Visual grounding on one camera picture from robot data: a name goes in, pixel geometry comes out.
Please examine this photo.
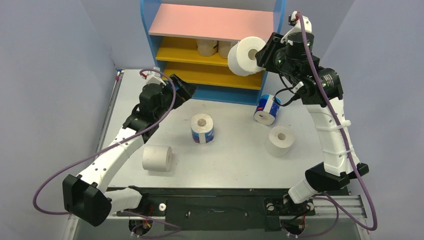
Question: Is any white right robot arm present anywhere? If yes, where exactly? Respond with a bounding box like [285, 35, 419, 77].
[255, 32, 369, 214]

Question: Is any brown printed paper roll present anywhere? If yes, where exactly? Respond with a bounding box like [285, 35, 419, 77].
[196, 39, 218, 57]

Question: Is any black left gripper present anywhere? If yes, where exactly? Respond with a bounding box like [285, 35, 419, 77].
[154, 74, 197, 120]

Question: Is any blue shelf with coloured boards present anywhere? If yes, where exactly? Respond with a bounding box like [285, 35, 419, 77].
[140, 0, 286, 105]

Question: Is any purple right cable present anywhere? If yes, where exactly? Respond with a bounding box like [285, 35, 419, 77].
[296, 11, 379, 238]

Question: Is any blue roll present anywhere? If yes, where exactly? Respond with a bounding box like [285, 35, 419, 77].
[253, 94, 281, 126]
[190, 113, 215, 144]

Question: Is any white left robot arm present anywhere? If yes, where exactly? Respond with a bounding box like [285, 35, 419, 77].
[62, 74, 197, 227]

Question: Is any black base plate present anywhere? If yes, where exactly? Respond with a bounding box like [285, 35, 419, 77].
[132, 187, 320, 232]

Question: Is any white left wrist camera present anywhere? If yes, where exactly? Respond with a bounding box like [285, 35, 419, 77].
[139, 71, 167, 86]

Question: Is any white roll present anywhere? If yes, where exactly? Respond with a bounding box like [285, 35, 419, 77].
[264, 126, 296, 158]
[227, 36, 266, 77]
[142, 145, 172, 172]

